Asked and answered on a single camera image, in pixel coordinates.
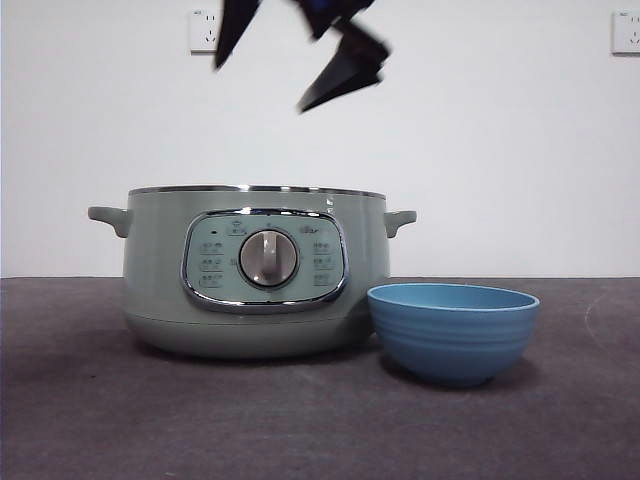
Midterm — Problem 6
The blue ribbed bowl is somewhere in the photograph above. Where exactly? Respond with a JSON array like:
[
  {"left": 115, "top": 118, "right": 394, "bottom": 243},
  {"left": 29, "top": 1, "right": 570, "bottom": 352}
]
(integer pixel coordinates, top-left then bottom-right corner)
[{"left": 366, "top": 283, "right": 541, "bottom": 389}]

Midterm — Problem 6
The white wall socket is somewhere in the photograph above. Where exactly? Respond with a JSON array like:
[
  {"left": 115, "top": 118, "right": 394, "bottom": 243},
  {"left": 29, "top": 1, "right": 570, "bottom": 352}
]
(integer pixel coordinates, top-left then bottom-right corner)
[
  {"left": 611, "top": 10, "right": 640, "bottom": 55},
  {"left": 189, "top": 9, "right": 222, "bottom": 55}
]

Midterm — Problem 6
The pale green electric steamer pot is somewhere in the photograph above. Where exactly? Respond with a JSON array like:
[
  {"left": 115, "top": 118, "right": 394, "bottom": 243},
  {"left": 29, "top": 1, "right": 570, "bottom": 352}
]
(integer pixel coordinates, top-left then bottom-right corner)
[{"left": 87, "top": 184, "right": 418, "bottom": 360}]

